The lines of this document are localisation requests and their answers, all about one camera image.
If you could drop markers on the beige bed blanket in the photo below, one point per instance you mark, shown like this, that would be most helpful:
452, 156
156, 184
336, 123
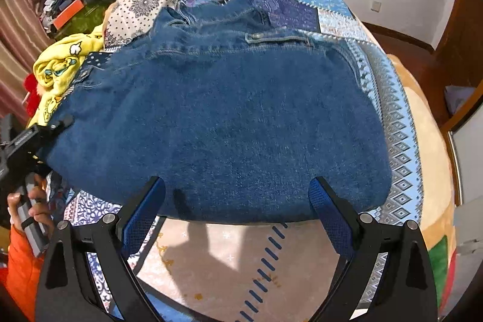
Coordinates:
414, 66

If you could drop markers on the navy gold patterned garment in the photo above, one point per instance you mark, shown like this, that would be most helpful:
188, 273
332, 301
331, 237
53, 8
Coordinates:
94, 61

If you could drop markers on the green cloth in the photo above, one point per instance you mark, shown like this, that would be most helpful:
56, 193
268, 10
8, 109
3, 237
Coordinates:
439, 264

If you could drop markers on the blue denim jacket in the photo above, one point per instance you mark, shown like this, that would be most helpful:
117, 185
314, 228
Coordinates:
234, 114

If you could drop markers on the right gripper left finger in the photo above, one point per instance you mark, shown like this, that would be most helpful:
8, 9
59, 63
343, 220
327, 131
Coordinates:
66, 291

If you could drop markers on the red cloth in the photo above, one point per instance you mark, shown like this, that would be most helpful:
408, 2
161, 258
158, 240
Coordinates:
34, 92

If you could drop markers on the yellow printed garment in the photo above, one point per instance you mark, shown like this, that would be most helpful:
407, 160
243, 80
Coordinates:
56, 68

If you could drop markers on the striped curtain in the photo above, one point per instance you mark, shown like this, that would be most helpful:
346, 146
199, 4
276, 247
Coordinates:
22, 40

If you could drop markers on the person's left hand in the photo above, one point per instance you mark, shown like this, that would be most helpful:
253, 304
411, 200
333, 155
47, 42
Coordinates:
39, 211

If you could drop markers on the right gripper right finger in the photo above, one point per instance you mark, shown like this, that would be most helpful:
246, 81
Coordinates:
406, 290

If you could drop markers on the wooden door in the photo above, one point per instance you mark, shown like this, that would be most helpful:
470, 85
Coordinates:
458, 56

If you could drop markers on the blue patchwork quilt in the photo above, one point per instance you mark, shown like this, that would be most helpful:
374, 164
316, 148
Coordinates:
272, 272

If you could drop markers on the wall socket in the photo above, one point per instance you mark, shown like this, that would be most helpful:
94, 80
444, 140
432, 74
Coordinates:
376, 6

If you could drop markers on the orange sleeve forearm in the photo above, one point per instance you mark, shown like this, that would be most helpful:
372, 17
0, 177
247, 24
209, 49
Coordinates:
21, 276

